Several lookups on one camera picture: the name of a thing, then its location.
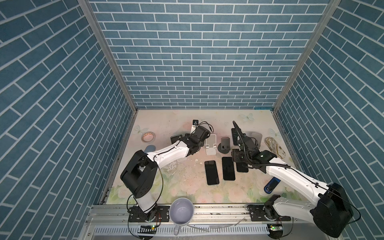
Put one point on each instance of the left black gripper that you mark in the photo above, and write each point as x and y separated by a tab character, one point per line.
187	135

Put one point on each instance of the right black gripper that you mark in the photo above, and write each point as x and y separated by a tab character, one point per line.
234	154

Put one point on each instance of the teal phone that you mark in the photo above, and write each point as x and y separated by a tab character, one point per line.
211	173
176	138

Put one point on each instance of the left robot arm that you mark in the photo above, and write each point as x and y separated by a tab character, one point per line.
139	174

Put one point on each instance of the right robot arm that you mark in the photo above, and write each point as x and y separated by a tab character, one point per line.
326	205

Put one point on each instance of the white stand centre back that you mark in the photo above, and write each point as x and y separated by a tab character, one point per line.
211	145

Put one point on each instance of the patterned oval case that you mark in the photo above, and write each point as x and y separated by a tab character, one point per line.
275	148

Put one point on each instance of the blue oval pouch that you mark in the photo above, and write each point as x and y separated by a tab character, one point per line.
150	148

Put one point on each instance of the round tape roll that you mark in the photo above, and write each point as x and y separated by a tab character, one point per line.
148	137

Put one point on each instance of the white mug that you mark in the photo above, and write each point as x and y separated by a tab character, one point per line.
181	213

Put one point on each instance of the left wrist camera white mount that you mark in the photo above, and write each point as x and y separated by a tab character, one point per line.
194	126

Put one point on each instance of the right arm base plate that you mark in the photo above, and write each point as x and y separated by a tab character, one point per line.
260	213

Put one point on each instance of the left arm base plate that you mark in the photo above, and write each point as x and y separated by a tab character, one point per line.
136	215

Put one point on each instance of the white slotted cable duct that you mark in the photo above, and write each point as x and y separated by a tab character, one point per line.
185	231

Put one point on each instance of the aluminium front rail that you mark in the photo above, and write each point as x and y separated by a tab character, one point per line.
203	214

